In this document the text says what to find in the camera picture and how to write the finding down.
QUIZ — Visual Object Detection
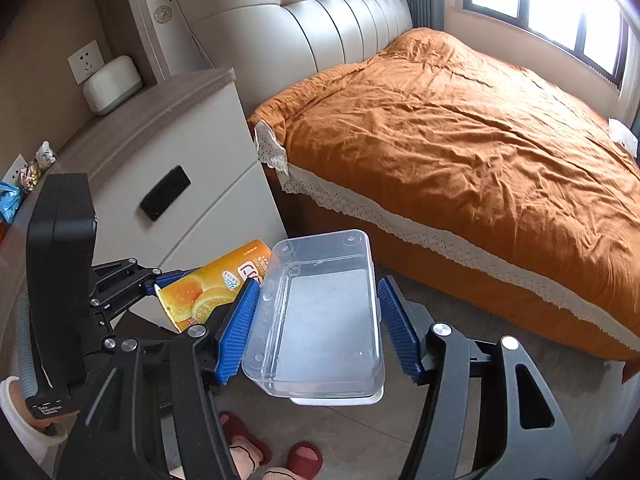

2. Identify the white lace bed skirt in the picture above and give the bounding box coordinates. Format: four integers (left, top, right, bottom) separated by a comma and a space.
254, 120, 639, 351

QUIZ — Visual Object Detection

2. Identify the patterned paper wrapper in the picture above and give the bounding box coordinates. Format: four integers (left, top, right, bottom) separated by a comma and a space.
18, 159, 41, 194

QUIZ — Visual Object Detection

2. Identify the clear plastic box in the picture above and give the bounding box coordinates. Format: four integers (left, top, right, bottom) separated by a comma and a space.
242, 230, 385, 406

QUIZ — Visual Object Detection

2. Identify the person's left hand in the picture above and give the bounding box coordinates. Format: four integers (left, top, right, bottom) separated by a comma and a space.
1, 376, 68, 465

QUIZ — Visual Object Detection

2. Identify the black drawer handle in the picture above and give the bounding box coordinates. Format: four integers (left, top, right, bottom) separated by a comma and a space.
140, 166, 191, 222

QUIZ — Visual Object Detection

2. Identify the red slipper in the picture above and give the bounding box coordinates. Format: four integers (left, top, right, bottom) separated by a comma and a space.
286, 442, 323, 480
219, 412, 271, 466

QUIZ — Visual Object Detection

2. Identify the window frame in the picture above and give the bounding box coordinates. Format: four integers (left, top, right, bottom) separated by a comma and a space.
463, 0, 629, 86

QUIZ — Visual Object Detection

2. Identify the orange bed cover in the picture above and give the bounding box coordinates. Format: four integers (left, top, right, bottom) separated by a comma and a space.
247, 27, 640, 376

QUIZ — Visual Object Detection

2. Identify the red right slipper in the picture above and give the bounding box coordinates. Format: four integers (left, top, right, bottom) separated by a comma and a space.
286, 442, 323, 480

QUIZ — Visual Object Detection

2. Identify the white padded headboard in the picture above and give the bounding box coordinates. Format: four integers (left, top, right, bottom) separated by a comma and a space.
177, 0, 413, 114

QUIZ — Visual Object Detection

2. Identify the white wall socket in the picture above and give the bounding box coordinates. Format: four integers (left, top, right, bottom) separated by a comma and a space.
2, 154, 27, 186
67, 40, 105, 84

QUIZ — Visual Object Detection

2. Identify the yellow orange paper cup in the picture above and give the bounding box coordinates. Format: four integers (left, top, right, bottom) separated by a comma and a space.
155, 240, 271, 332

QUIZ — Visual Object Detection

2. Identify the red left slipper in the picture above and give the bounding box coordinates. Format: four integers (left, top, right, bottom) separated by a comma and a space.
219, 412, 271, 466

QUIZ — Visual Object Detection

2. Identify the white drawer cabinet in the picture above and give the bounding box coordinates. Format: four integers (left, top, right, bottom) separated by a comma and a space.
49, 70, 286, 270

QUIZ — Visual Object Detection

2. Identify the beige paper ball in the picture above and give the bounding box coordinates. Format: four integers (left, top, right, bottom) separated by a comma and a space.
35, 141, 56, 171

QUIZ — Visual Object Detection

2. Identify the lower white wall socket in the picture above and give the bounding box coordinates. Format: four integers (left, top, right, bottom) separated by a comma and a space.
2, 154, 27, 186

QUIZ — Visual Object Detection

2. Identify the blue plastic bag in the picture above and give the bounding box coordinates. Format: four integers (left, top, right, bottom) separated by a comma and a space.
0, 181, 22, 224

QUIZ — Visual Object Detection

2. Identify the white tissue box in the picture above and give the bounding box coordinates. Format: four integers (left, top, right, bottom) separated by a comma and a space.
82, 55, 143, 116

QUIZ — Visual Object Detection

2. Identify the upper white wall socket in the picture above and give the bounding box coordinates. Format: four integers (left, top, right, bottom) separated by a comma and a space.
67, 40, 105, 84

